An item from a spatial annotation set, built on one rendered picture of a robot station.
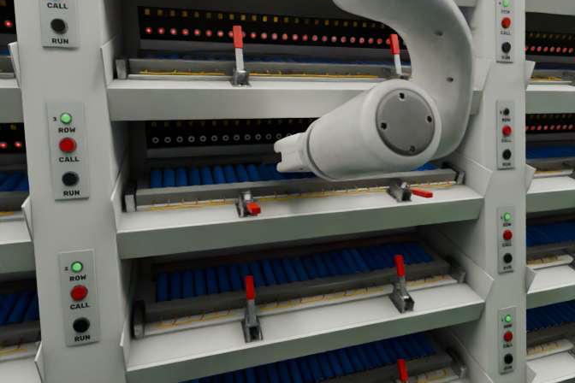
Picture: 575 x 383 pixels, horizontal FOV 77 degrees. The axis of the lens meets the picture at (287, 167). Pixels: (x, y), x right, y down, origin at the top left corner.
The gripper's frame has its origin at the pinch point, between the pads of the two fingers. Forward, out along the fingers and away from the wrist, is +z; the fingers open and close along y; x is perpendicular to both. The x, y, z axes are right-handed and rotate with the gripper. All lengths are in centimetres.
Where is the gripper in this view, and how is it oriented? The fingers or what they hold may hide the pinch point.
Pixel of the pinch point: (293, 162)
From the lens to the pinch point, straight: 61.7
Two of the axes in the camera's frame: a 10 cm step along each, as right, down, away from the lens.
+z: -3.0, 0.9, 9.5
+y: -9.5, 0.6, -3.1
